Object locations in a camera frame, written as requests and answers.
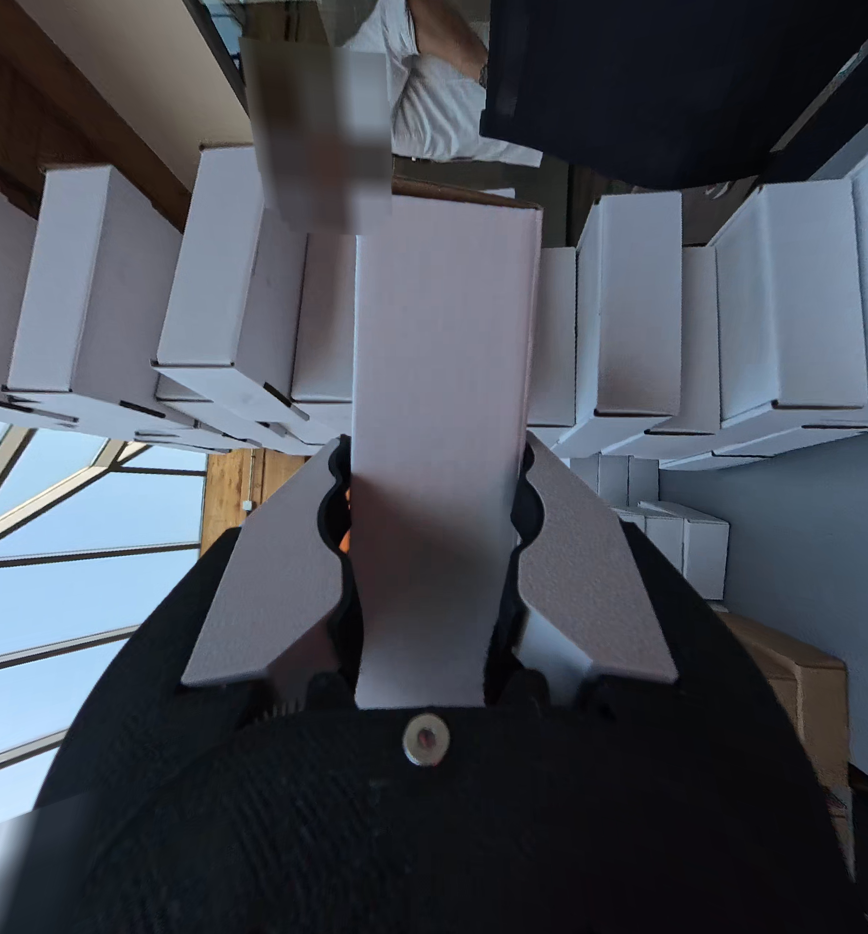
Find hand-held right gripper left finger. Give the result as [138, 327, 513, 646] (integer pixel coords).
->
[182, 435, 365, 707]

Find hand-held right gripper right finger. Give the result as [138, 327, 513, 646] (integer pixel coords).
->
[510, 432, 679, 703]

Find white cardboard box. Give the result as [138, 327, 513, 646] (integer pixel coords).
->
[351, 191, 544, 711]

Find pile of white boxes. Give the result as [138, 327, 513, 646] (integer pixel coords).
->
[0, 144, 868, 601]

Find wooden beam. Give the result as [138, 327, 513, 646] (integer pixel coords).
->
[202, 447, 312, 559]

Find brown cardboard box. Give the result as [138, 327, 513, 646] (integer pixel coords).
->
[717, 609, 856, 880]

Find skylight window frame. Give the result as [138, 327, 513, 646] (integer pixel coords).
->
[0, 425, 210, 785]

